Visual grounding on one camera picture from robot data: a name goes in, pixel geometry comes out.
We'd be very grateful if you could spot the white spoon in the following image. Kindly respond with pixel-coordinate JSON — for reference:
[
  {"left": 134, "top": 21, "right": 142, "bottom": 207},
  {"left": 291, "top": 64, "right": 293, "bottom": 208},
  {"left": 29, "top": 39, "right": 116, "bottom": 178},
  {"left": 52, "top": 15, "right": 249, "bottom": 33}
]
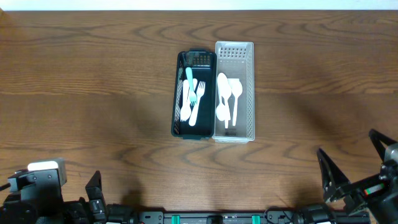
[
  {"left": 182, "top": 80, "right": 192, "bottom": 110},
  {"left": 231, "top": 82, "right": 243, "bottom": 126},
  {"left": 220, "top": 85, "right": 231, "bottom": 129}
]

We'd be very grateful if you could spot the black plastic basket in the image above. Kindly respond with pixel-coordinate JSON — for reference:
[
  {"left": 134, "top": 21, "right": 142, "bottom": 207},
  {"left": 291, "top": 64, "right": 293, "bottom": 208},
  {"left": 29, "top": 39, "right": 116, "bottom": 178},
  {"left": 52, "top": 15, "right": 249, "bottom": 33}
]
[{"left": 171, "top": 49, "right": 216, "bottom": 140}]

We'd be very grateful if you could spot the white fork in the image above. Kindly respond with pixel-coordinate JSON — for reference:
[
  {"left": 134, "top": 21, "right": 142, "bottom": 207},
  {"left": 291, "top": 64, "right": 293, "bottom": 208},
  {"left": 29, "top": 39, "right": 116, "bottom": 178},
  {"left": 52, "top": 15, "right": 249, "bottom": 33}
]
[
  {"left": 188, "top": 81, "right": 206, "bottom": 126},
  {"left": 180, "top": 80, "right": 191, "bottom": 121}
]

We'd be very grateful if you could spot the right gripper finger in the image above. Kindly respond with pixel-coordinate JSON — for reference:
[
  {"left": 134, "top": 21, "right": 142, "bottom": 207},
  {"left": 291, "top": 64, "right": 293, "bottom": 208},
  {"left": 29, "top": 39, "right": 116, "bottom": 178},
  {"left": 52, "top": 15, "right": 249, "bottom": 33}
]
[
  {"left": 369, "top": 129, "right": 397, "bottom": 161},
  {"left": 317, "top": 149, "right": 351, "bottom": 203}
]

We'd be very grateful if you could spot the white spoon crossed under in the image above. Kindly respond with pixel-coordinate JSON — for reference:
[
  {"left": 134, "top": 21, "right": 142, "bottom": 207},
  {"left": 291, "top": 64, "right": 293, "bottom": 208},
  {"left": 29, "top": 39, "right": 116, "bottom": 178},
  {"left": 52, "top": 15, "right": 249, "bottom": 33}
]
[{"left": 216, "top": 93, "right": 225, "bottom": 121}]

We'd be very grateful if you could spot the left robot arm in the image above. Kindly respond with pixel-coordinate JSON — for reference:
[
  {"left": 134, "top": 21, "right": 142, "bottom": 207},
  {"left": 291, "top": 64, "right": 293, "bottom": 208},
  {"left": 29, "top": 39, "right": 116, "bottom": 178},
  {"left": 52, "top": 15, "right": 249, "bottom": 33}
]
[{"left": 1, "top": 169, "right": 108, "bottom": 223}]

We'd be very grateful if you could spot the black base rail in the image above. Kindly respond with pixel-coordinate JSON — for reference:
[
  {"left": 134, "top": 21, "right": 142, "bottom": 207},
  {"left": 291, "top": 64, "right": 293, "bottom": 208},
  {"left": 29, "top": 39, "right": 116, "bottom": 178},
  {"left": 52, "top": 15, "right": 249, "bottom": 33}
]
[{"left": 105, "top": 203, "right": 371, "bottom": 224}]

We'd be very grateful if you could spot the mint green fork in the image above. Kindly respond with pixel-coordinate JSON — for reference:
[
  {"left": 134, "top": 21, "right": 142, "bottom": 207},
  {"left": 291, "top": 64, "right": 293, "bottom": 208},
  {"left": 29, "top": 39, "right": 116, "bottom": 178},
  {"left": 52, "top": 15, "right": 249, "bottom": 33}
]
[{"left": 185, "top": 67, "right": 197, "bottom": 106}]

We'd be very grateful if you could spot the clear plastic basket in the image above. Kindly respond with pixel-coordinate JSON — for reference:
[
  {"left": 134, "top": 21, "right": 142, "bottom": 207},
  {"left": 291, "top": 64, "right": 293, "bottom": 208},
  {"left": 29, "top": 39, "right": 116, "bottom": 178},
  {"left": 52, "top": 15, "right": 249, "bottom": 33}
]
[{"left": 213, "top": 41, "right": 255, "bottom": 143}]

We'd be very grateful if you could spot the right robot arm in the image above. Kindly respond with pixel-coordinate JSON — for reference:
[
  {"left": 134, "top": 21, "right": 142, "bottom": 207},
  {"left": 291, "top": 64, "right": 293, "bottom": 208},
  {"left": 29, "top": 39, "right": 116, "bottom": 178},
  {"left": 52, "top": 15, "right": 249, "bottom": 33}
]
[{"left": 293, "top": 129, "right": 397, "bottom": 224}]

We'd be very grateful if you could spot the white spoon crossed top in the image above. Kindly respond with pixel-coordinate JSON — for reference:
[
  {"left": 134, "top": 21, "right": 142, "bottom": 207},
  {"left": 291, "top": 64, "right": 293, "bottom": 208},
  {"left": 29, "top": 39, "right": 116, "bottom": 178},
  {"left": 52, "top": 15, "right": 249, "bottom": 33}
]
[{"left": 217, "top": 73, "right": 230, "bottom": 106}]

